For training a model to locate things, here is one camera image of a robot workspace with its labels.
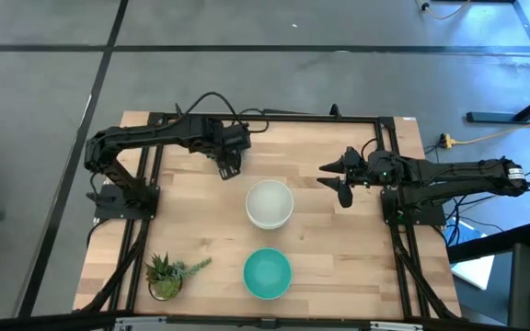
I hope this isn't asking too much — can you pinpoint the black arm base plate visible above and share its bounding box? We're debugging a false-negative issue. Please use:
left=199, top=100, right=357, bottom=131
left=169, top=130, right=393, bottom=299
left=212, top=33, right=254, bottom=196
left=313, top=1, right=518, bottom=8
left=93, top=183, right=161, bottom=221
left=379, top=188, right=446, bottom=226

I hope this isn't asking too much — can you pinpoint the white paper sheet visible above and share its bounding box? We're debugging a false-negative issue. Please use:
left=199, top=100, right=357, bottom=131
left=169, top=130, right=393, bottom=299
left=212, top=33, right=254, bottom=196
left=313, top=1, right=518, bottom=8
left=451, top=255, right=496, bottom=291

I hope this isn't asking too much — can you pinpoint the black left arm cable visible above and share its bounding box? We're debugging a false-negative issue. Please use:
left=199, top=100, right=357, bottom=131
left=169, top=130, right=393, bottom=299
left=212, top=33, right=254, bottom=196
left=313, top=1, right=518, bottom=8
left=175, top=91, right=271, bottom=134

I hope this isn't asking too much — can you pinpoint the potted succulent plant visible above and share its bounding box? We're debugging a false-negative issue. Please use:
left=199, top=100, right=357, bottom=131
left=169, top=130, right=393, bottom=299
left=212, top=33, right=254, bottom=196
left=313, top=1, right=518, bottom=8
left=144, top=251, right=213, bottom=302

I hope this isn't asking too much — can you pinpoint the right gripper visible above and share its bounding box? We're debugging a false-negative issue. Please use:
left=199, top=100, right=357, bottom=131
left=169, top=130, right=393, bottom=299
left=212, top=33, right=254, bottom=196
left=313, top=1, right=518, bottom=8
left=316, top=146, right=376, bottom=209

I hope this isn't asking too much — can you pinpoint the black aluminium table frame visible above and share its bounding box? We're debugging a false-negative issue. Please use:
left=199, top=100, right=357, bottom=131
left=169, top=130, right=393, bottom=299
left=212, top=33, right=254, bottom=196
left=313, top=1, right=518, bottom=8
left=74, top=103, right=462, bottom=323

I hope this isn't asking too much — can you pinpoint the tan cable with black plug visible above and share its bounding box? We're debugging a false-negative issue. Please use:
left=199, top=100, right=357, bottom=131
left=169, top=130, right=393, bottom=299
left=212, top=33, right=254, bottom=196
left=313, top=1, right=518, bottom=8
left=414, top=0, right=472, bottom=21

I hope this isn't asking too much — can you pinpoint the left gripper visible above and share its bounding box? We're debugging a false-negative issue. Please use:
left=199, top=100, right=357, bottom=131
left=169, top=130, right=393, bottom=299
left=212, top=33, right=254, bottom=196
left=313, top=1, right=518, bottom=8
left=205, top=118, right=252, bottom=181

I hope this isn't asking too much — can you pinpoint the teal ceramic bowl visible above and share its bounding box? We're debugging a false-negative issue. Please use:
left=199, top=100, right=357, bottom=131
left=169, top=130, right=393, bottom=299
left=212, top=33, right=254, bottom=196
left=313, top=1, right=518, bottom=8
left=242, top=246, right=294, bottom=301

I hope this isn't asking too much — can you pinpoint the black crossbar with silver brackets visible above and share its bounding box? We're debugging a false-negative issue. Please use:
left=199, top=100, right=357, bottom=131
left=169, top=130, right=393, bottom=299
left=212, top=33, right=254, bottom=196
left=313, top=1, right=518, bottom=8
left=0, top=311, right=530, bottom=331

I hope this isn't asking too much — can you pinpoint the yellow power cable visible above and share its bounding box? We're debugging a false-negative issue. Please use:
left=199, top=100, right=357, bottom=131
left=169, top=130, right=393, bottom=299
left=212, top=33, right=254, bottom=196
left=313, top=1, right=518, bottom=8
left=453, top=113, right=530, bottom=146

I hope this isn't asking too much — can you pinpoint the black desk leg frame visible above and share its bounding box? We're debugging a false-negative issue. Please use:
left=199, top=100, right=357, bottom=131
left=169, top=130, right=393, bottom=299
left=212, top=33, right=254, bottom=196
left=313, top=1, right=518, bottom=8
left=466, top=0, right=530, bottom=124

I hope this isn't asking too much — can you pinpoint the black diagonal desk bar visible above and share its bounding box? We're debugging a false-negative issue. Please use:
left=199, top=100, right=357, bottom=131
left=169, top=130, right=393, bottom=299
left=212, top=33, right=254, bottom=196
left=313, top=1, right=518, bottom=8
left=446, top=223, right=530, bottom=264

